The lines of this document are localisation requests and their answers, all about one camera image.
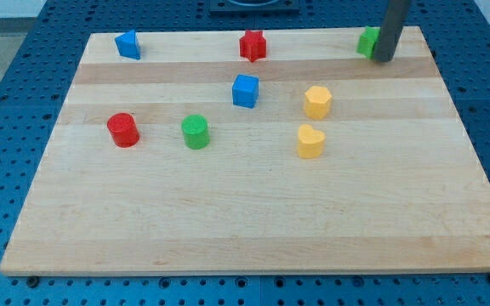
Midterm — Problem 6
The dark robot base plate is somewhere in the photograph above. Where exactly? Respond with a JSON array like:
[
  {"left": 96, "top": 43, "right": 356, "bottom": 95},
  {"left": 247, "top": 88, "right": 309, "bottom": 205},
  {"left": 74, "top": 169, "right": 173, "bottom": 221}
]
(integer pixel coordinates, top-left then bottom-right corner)
[{"left": 207, "top": 0, "right": 300, "bottom": 14}]

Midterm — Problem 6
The yellow hexagon block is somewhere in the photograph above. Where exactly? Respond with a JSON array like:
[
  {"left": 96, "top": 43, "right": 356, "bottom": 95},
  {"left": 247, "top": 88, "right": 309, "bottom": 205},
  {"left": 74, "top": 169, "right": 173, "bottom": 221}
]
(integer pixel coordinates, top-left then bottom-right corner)
[{"left": 303, "top": 86, "right": 333, "bottom": 120}]

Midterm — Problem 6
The wooden board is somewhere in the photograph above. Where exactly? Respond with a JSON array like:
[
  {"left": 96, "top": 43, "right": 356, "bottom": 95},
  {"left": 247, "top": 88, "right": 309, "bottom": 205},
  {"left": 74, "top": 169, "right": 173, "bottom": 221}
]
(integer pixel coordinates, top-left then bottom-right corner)
[{"left": 0, "top": 26, "right": 490, "bottom": 277}]

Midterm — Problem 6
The red cylinder block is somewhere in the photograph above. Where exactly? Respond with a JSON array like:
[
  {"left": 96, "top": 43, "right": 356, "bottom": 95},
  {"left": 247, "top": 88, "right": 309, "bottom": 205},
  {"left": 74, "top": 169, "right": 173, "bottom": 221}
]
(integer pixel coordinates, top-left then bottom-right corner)
[{"left": 106, "top": 112, "right": 140, "bottom": 148}]

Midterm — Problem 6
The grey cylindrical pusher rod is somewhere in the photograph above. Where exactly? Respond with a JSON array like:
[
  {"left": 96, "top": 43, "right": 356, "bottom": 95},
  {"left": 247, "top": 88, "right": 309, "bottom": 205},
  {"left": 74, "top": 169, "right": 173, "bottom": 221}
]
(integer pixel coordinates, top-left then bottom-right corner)
[{"left": 373, "top": 0, "right": 411, "bottom": 63}]

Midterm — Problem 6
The green cylinder block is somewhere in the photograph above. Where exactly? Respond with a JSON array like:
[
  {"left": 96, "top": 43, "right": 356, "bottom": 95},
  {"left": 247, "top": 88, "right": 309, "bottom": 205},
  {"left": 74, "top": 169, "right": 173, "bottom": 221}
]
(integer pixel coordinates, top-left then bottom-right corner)
[{"left": 181, "top": 114, "right": 210, "bottom": 150}]

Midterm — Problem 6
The blue cube block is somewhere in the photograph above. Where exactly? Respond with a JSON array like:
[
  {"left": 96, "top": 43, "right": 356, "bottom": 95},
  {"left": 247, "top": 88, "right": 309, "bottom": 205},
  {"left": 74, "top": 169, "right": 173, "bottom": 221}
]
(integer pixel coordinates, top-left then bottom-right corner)
[{"left": 232, "top": 75, "right": 259, "bottom": 109}]

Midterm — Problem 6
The red star block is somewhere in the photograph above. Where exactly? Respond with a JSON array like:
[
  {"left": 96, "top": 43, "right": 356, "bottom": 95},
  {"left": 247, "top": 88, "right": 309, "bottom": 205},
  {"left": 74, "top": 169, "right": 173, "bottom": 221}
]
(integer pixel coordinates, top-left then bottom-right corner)
[{"left": 239, "top": 30, "right": 267, "bottom": 62}]

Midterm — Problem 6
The green block at rod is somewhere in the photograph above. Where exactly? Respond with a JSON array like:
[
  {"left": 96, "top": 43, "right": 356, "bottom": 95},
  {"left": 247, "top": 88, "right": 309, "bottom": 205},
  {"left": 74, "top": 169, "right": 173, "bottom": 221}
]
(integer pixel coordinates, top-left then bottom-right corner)
[{"left": 356, "top": 26, "right": 380, "bottom": 59}]

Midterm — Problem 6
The yellow heart block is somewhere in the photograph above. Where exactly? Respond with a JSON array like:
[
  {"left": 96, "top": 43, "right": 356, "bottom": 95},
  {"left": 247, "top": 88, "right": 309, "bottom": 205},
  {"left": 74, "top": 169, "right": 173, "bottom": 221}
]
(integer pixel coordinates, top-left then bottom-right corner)
[{"left": 296, "top": 124, "right": 326, "bottom": 159}]

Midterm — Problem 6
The blue triangle block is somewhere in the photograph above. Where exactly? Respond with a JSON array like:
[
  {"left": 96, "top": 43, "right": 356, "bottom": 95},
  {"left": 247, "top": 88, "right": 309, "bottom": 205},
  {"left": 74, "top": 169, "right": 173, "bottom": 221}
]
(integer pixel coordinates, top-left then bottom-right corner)
[{"left": 114, "top": 30, "right": 140, "bottom": 60}]

